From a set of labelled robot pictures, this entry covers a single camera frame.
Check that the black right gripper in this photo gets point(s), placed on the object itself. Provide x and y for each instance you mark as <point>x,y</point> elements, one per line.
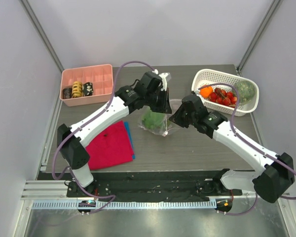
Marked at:
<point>180,117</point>

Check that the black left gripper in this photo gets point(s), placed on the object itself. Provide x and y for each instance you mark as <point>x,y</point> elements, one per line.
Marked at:
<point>166,106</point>

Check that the green fake lettuce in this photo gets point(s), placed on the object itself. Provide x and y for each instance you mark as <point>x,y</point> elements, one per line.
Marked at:
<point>153,121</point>

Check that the clear zip top bag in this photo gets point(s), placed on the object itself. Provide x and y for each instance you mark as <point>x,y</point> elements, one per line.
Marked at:
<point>170,126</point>

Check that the orange fake orange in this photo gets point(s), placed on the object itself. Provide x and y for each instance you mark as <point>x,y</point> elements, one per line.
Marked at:
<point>206,91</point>

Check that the red yellow lychee bunch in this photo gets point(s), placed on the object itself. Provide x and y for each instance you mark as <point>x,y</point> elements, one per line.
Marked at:
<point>226,98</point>

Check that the green netted fake melon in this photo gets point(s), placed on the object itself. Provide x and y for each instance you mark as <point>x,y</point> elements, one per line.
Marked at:
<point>246,91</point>

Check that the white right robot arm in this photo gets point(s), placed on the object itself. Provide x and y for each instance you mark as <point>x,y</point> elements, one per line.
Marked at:
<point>271,175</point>

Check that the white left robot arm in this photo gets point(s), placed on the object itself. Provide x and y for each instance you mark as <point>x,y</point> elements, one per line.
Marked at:
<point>151,90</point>

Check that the blue folded cloth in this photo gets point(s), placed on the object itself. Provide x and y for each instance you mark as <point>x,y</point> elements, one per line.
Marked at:
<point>127,145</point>

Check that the white perforated plastic basket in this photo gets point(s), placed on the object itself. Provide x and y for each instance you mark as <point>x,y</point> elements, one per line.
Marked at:
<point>224,81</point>

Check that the pink compartment tray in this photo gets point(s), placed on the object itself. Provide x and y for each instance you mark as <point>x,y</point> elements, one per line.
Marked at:
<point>100,75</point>

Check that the red folded cloth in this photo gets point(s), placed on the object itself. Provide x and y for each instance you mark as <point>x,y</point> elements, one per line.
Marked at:
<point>105,149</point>

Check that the black white patterned item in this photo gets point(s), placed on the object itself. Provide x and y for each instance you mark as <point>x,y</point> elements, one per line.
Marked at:
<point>87,89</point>

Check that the yellow spiral item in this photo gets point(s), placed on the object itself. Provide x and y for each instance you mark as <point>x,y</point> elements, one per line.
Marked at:
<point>77,89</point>

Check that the dark brown round item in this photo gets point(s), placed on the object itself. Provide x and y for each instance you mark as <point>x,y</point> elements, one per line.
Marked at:
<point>67,93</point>

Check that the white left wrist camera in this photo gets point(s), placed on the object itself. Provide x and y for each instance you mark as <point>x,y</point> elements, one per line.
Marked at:
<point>165,79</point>

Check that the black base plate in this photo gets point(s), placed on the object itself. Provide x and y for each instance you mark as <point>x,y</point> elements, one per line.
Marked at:
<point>153,186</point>

